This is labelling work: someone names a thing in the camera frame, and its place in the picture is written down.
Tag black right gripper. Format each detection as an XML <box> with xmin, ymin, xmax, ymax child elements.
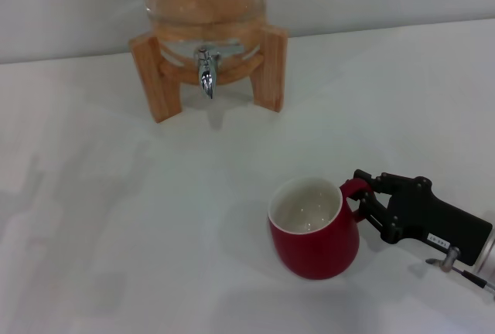
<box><xmin>353</xmin><ymin>169</ymin><xmax>494</xmax><ymax>268</ymax></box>

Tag red ceramic cup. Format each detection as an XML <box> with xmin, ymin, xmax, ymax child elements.
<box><xmin>268</xmin><ymin>176</ymin><xmax>373</xmax><ymax>281</ymax></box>

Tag chrome faucet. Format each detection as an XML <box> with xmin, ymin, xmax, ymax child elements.
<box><xmin>193</xmin><ymin>46</ymin><xmax>222</xmax><ymax>101</ymax></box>

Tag wooden dispenser stand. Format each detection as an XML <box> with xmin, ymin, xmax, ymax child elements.
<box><xmin>128</xmin><ymin>24</ymin><xmax>289</xmax><ymax>124</ymax></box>

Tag thin cable with metal plugs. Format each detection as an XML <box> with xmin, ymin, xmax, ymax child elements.
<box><xmin>425</xmin><ymin>246</ymin><xmax>495</xmax><ymax>297</ymax></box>

